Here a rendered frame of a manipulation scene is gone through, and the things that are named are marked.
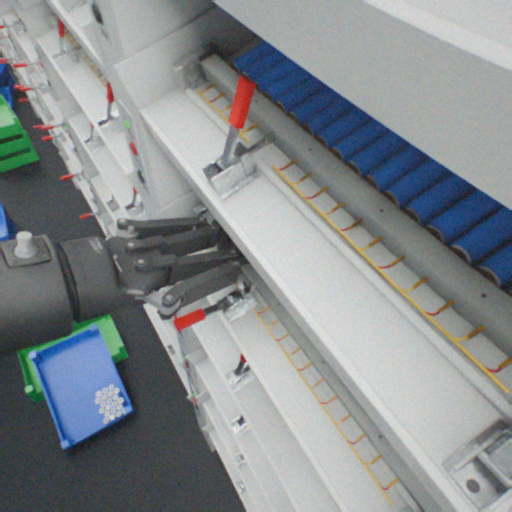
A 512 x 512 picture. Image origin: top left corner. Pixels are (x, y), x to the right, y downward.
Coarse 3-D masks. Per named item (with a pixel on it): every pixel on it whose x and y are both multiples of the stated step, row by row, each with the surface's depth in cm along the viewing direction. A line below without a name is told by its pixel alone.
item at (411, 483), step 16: (240, 272) 53; (256, 272) 51; (256, 288) 51; (272, 304) 49; (288, 320) 47; (304, 336) 46; (304, 352) 46; (304, 368) 45; (320, 368) 44; (336, 384) 42; (352, 400) 41; (352, 416) 42; (368, 416) 40; (368, 432) 40; (352, 448) 41; (384, 448) 39; (368, 464) 40; (400, 464) 38; (400, 480) 38; (416, 480) 37; (416, 496) 36
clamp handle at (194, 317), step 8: (216, 304) 50; (224, 304) 50; (192, 312) 49; (200, 312) 49; (208, 312) 49; (216, 312) 50; (176, 320) 48; (184, 320) 48; (192, 320) 48; (200, 320) 49; (176, 328) 48
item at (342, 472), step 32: (192, 192) 58; (224, 288) 54; (224, 320) 52; (256, 320) 51; (256, 352) 49; (288, 352) 48; (288, 384) 46; (288, 416) 44; (320, 416) 43; (320, 448) 42; (352, 480) 40; (384, 480) 40
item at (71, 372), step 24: (72, 336) 140; (96, 336) 146; (48, 360) 141; (72, 360) 142; (96, 360) 143; (48, 384) 138; (72, 384) 139; (96, 384) 141; (120, 384) 137; (72, 408) 137; (96, 408) 138; (72, 432) 134; (96, 432) 132
